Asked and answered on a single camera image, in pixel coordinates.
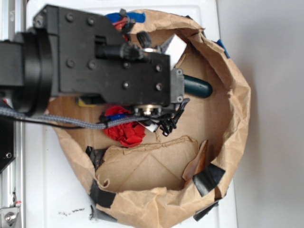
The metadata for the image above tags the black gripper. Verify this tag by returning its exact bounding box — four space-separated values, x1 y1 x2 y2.
33 5 184 115

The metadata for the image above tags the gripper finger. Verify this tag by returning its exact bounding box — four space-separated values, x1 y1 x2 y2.
161 34 187 68
138 120 159 132

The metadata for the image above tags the yellow green sponge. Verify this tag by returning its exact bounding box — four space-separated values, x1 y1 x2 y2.
75 97 95 108

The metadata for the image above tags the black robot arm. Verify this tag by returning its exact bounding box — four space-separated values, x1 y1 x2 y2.
0 5 189 134

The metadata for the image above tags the red crumpled paper ball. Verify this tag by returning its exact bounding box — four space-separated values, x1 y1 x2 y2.
103 105 145 147

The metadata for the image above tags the dark green oblong case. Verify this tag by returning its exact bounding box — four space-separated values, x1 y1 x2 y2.
184 75 213 98

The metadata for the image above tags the brown paper bag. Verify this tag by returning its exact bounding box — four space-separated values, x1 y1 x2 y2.
56 9 251 228

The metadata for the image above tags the white plastic tray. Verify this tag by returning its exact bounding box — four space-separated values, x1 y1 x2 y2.
24 0 238 228

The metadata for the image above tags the grey braided cable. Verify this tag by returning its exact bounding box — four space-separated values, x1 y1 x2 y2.
0 97 190 130

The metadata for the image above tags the aluminium frame rail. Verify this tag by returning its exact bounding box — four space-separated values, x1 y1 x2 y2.
0 0 26 228

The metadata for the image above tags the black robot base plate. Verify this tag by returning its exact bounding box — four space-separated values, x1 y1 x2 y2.
0 115 16 173

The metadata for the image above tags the metal corner bracket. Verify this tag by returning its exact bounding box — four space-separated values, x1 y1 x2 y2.
0 207 21 228

